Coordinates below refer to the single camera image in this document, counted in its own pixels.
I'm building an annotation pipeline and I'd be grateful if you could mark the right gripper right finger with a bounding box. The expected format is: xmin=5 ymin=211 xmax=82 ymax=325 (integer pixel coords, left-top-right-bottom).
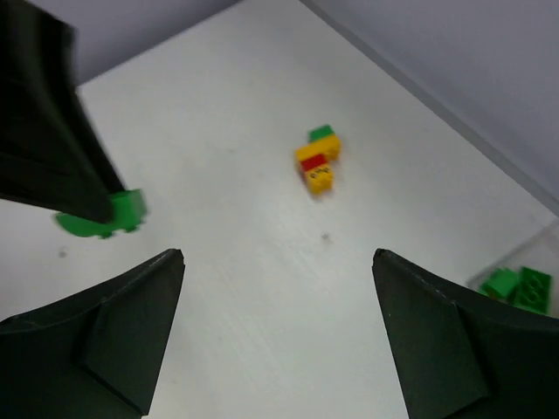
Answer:
xmin=372 ymin=249 xmax=558 ymax=419

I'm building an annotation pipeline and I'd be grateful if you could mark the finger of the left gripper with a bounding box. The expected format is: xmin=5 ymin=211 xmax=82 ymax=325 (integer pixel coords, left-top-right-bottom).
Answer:
xmin=1 ymin=1 xmax=124 ymax=223

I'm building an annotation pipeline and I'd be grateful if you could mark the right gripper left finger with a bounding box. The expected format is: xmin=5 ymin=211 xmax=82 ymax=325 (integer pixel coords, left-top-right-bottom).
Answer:
xmin=1 ymin=249 xmax=185 ymax=418

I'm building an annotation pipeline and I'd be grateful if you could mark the green yellow red rounded stack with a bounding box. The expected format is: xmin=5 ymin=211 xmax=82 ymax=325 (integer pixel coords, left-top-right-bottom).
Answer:
xmin=53 ymin=189 xmax=148 ymax=239

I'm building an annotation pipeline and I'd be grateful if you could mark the green two-stud lego brick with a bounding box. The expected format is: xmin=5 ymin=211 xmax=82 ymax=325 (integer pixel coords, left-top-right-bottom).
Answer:
xmin=513 ymin=266 xmax=553 ymax=315

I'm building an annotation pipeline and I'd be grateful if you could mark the green yellow red lego stack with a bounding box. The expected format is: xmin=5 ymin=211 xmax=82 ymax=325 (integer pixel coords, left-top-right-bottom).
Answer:
xmin=293 ymin=124 xmax=342 ymax=196

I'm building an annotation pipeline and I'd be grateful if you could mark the clear plastic container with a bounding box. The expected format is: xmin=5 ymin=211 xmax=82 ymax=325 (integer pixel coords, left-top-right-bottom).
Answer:
xmin=466 ymin=221 xmax=558 ymax=318

